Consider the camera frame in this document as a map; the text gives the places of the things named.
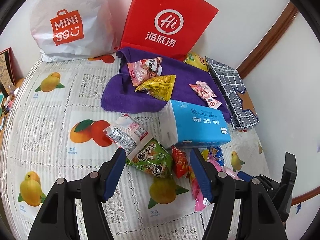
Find red gold snack packet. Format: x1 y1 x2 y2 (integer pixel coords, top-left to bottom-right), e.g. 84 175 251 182
171 145 193 179

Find small blue snack packet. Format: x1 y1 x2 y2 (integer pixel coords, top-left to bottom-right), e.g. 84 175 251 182
209 146 225 167

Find pink panda snack packet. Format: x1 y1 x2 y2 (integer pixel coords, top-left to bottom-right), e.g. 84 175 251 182
127 57 163 87

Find red paper bag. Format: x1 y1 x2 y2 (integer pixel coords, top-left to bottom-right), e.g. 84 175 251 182
120 0 219 62

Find fruit print tablecloth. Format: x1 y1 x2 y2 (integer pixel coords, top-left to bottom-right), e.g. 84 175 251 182
0 55 278 240

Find blue tissue pack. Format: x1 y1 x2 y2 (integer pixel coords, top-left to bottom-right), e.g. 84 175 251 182
160 99 232 148

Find yellow triangular snack packet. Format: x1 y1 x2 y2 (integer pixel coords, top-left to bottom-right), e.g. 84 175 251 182
134 74 177 102

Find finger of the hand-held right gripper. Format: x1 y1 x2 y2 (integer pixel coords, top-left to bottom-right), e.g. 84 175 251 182
237 171 272 187

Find green snack packet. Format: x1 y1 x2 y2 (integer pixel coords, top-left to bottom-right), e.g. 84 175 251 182
126 139 173 179

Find small pink bear snack packet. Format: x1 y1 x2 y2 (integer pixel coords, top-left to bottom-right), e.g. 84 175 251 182
189 81 222 110

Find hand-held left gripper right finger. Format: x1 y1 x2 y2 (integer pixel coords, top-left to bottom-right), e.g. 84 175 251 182
189 149 287 240

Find wooden door frame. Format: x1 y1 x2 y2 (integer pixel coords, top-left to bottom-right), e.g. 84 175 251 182
236 1 299 79

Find white plastic shopping bag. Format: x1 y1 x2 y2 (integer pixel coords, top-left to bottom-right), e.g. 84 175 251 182
30 0 119 63

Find patterned cover book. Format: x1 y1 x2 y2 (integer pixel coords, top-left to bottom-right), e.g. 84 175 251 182
0 47 17 93

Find wooden nightstand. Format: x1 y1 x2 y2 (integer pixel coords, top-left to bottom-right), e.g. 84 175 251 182
0 78 25 133

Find grey checked folded cloth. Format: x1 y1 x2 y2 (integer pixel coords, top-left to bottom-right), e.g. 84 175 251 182
205 56 259 132

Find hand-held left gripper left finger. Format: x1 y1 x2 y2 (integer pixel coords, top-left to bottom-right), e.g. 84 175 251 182
27 149 127 240

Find purple towel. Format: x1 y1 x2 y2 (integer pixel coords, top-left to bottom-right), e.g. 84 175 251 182
101 47 232 124

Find small pink white figurine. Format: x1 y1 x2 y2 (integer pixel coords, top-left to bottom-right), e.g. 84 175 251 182
6 95 18 108

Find yellow snack bag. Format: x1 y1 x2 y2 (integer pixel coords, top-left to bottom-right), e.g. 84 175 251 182
183 52 209 72

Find white red snack packet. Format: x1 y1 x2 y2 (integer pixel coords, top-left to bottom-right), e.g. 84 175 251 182
103 114 153 157

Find large pink yellow snack packet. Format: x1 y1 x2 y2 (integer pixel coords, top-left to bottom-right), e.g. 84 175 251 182
187 149 220 212

